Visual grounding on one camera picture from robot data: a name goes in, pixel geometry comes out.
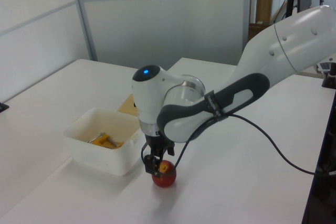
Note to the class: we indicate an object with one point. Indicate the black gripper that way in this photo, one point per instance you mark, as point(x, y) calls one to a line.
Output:
point(157, 145)

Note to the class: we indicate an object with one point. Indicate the red apple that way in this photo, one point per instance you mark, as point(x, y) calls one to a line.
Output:
point(166, 179)

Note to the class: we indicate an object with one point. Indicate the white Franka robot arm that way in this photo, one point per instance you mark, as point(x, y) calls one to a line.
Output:
point(288, 40)

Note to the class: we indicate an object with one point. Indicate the cream plastic container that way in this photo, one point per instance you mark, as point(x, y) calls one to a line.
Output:
point(99, 161)

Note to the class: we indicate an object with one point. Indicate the yellow toy block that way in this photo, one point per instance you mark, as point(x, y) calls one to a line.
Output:
point(103, 141)

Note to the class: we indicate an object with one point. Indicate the wooden cabinet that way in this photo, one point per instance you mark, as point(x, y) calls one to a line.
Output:
point(263, 3)

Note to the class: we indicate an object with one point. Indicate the black stand base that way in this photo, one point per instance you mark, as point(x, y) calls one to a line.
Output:
point(330, 81)

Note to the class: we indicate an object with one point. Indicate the black tripod stand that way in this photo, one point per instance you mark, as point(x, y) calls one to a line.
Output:
point(290, 1)

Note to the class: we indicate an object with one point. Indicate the grey partition post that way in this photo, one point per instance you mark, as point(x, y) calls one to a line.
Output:
point(82, 16)
point(246, 11)

